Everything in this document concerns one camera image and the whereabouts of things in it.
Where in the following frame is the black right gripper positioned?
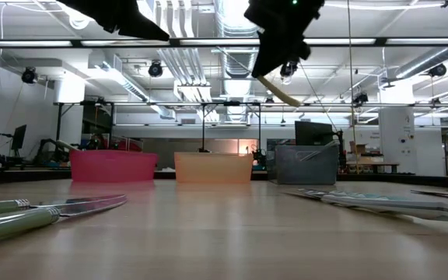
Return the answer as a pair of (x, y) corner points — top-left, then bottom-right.
(243, 0), (326, 79)

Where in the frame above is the blue patterned-handle table knife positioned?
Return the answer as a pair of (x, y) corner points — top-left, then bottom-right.
(284, 189), (448, 223)
(297, 187), (448, 207)
(294, 139), (341, 163)

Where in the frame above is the green-handled table knife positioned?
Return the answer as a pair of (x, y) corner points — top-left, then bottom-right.
(0, 194), (128, 219)
(55, 138), (80, 153)
(0, 198), (127, 245)

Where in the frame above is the black ceiling spotlight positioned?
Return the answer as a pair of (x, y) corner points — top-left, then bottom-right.
(20, 66), (39, 86)
(147, 59), (165, 79)
(427, 62), (448, 79)
(352, 91), (369, 107)
(279, 61), (299, 86)

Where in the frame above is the black horizontal beam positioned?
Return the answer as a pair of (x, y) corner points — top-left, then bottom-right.
(0, 37), (448, 49)

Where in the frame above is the dark shelving unit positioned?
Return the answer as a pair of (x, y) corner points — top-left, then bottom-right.
(82, 103), (115, 151)

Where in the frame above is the grey plastic bin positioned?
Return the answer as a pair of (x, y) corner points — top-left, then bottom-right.
(273, 144), (341, 186)

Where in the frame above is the cardboard box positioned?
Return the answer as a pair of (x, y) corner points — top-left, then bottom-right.
(348, 140), (369, 157)

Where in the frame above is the orange plastic bin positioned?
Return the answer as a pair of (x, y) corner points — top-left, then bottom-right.
(173, 151), (254, 184)

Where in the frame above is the red plastic bin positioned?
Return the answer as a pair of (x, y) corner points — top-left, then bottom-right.
(68, 149), (159, 184)

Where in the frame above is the white pillar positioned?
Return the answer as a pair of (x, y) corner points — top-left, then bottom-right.
(378, 107), (418, 175)

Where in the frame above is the small black monitor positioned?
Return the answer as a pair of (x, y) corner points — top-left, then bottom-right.
(9, 124), (28, 157)

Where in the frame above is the silver round ceiling duct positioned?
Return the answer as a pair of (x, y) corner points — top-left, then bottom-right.
(394, 46), (448, 80)
(212, 0), (268, 79)

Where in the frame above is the black background frame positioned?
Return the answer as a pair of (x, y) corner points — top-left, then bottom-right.
(52, 100), (448, 153)

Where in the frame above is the white ceiling duct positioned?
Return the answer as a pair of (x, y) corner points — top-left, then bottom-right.
(87, 58), (178, 121)

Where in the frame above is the yellow cable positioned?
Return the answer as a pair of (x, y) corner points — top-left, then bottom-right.
(346, 0), (360, 175)

